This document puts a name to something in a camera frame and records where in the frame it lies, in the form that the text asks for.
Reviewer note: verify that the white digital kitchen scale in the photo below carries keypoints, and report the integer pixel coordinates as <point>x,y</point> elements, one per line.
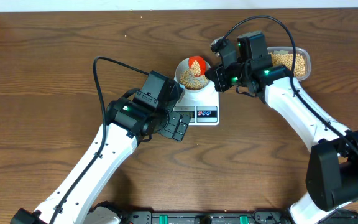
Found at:
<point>202,106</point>

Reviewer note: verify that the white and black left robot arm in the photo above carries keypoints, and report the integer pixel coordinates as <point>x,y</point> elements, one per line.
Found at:
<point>130,120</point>

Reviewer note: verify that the white plastic bowl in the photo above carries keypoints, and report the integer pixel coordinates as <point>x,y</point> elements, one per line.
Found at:
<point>184,76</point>

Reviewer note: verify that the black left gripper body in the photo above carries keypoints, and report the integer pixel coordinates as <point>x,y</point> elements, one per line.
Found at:
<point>166,123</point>

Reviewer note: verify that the red plastic measuring scoop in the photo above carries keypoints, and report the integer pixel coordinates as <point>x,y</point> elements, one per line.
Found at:
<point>197,65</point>

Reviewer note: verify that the black mounting rail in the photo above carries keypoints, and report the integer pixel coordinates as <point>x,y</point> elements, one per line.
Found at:
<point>255,217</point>

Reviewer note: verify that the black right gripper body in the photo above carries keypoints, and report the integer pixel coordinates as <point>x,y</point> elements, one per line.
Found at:
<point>225,78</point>

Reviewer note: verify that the clear container of soybeans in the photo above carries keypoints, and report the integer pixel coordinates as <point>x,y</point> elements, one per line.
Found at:
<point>284,56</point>

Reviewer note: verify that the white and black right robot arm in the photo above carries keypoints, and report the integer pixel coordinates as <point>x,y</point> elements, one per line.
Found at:
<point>332,175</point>

